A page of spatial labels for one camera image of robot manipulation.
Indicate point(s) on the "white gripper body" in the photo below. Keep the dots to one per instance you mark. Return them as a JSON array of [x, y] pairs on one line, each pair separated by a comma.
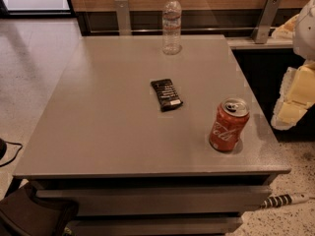
[[305, 33]]

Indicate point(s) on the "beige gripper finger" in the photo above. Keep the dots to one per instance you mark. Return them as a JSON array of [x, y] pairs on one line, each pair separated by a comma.
[[297, 95], [285, 31]]

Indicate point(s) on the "red coke can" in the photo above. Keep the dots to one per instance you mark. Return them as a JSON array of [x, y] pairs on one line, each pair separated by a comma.
[[232, 116]]

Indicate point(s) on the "clear plastic water bottle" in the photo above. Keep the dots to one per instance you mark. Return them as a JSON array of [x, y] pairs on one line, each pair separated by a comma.
[[171, 27]]

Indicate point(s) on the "grey side counter shelf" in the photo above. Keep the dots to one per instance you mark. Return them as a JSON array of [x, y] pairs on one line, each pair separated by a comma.
[[247, 43]]

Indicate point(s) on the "black snack bar wrapper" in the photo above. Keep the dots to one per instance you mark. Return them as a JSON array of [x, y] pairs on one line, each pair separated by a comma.
[[167, 95]]

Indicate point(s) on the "grey cabinet with drawers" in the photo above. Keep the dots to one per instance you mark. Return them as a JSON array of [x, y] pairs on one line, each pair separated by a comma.
[[103, 142]]

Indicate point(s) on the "dark bag on floor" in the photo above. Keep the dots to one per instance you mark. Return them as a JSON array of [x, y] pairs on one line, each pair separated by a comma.
[[23, 213]]

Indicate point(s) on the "right metal wall bracket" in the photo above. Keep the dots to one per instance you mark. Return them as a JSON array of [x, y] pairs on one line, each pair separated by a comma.
[[261, 32]]

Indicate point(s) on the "metal wall bracket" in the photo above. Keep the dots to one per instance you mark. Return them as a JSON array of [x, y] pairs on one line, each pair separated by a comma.
[[123, 17], [261, 32]]

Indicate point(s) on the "left metal wall bracket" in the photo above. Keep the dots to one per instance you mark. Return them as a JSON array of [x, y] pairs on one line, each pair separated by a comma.
[[123, 17]]

